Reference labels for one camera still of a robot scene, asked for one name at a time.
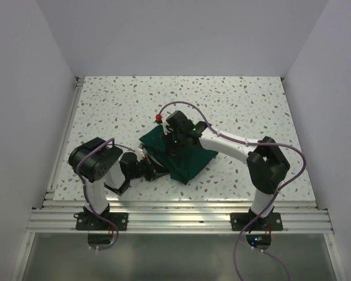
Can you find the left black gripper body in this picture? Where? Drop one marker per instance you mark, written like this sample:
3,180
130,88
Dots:
144,168

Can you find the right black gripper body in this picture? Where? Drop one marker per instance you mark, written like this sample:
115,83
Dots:
175,139

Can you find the green surgical cloth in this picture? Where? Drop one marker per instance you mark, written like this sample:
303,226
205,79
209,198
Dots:
185,165

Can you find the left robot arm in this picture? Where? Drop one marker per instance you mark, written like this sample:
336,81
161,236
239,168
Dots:
103,165

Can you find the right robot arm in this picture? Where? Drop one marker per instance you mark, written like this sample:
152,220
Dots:
265,161

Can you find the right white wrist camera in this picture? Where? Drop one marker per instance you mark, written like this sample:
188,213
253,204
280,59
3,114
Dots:
160,120

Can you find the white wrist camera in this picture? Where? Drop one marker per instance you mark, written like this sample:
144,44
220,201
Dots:
140,152
160,120

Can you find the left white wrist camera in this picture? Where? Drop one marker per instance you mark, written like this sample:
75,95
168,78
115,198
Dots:
140,152

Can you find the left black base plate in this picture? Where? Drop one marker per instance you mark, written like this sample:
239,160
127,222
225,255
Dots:
87,221

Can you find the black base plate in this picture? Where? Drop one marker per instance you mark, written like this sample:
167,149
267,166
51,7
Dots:
87,221
273,222

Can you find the aluminium left side rail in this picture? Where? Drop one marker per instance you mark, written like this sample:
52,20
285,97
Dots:
50,187

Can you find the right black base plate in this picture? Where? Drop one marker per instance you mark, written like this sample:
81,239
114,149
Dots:
273,222

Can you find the aluminium front rail frame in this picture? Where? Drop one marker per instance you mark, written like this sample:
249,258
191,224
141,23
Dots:
181,217

